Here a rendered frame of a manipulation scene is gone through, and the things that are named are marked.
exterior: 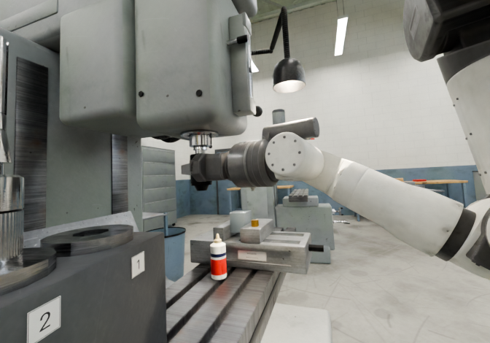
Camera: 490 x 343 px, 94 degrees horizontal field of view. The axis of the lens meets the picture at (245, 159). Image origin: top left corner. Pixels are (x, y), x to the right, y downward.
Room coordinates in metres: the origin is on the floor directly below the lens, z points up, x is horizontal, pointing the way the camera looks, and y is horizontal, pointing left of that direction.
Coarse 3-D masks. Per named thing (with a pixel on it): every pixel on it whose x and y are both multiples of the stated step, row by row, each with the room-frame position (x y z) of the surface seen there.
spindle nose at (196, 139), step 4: (192, 136) 0.49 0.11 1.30; (196, 136) 0.49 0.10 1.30; (200, 136) 0.49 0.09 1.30; (204, 136) 0.50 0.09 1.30; (208, 136) 0.50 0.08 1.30; (192, 140) 0.49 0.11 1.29; (196, 140) 0.49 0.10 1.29; (200, 140) 0.49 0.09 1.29; (204, 140) 0.50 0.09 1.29; (208, 140) 0.50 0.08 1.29; (192, 144) 0.49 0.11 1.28; (196, 144) 0.49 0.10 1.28; (200, 144) 0.49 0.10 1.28; (204, 144) 0.50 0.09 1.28; (208, 144) 0.50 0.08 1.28
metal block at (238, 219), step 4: (232, 212) 0.72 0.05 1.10; (236, 212) 0.72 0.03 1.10; (240, 212) 0.71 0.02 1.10; (244, 212) 0.71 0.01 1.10; (248, 212) 0.73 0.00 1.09; (232, 216) 0.72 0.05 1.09; (236, 216) 0.72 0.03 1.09; (240, 216) 0.71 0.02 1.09; (244, 216) 0.71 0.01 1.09; (248, 216) 0.73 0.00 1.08; (232, 220) 0.72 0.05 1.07; (236, 220) 0.72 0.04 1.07; (240, 220) 0.71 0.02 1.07; (244, 220) 0.71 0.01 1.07; (248, 220) 0.73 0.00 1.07; (232, 224) 0.72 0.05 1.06; (236, 224) 0.72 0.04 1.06; (240, 224) 0.71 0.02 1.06; (244, 224) 0.71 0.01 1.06; (232, 228) 0.72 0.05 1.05; (236, 228) 0.72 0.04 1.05; (236, 232) 0.72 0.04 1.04
